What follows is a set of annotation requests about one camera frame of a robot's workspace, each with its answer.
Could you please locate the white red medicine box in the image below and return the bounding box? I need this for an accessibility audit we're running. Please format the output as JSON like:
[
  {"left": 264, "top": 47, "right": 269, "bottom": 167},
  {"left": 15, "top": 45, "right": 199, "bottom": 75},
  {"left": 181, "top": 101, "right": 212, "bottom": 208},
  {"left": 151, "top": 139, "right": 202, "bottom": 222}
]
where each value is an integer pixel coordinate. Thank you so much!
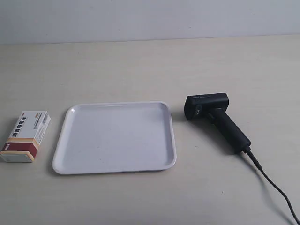
[{"left": 0, "top": 111, "right": 51, "bottom": 163}]

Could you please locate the black handheld barcode scanner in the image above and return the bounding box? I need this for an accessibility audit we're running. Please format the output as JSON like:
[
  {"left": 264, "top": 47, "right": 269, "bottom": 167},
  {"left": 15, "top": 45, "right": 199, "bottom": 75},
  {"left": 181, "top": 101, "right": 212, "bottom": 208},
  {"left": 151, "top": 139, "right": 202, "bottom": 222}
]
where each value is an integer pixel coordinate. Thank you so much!
[{"left": 184, "top": 93, "right": 251, "bottom": 155}]

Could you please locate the white plastic tray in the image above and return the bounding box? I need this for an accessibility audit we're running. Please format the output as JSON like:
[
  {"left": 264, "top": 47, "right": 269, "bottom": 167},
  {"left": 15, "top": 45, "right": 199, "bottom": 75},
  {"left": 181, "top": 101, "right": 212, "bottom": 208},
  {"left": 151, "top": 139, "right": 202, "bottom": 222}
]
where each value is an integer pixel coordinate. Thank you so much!
[{"left": 52, "top": 101, "right": 177, "bottom": 175}]

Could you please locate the black scanner cable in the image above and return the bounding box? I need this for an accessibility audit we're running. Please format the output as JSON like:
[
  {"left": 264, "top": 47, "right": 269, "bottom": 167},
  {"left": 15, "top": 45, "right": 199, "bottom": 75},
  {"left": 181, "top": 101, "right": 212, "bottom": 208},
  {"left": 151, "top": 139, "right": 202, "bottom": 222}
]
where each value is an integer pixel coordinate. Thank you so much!
[{"left": 243, "top": 148, "right": 300, "bottom": 225}]

